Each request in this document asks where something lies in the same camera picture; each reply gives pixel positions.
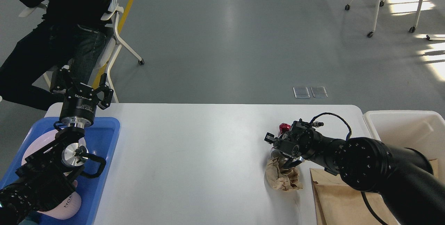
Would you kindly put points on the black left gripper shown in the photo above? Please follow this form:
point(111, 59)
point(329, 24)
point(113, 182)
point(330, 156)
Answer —
point(79, 106)

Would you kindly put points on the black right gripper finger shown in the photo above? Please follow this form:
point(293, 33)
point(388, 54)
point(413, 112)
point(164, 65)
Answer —
point(270, 138)

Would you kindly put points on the red foil wrapper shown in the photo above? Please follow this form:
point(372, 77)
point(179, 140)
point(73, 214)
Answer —
point(283, 128)

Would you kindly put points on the pink plastic plate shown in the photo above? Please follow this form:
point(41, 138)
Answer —
point(38, 145)

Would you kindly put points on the pink mug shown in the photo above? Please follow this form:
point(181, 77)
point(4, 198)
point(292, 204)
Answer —
point(67, 209)

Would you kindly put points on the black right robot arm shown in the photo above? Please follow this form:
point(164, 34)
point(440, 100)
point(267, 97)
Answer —
point(402, 176)

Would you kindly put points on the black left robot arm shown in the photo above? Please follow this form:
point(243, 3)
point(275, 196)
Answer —
point(47, 177)

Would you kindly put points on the crumpled brown paper ball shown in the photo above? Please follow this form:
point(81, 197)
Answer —
point(280, 178)

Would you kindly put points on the blue plastic tray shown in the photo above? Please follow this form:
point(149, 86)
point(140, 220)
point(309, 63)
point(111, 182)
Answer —
point(101, 139)

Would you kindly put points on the small grey metal plate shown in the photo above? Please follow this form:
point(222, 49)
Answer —
point(301, 92)

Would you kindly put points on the white chair leg left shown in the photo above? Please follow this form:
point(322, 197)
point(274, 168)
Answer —
point(114, 44)

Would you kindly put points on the person leg with shoe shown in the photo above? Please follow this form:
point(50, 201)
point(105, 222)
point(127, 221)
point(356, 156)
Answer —
point(18, 74)

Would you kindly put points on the flat brown paper bag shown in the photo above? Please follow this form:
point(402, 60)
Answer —
point(337, 203)

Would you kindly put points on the white plastic bin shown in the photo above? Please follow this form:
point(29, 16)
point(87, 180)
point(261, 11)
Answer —
point(421, 130)

